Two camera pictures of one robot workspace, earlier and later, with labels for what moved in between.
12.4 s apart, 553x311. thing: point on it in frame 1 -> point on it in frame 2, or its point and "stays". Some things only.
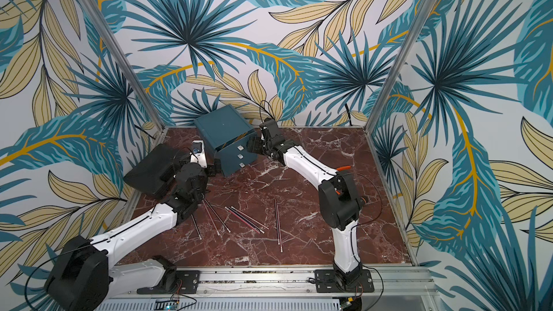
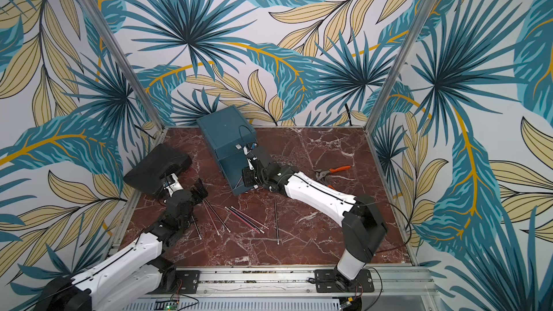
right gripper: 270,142 -> 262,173
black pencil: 279,242 stays
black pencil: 247,220 stays
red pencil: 227,208 stays
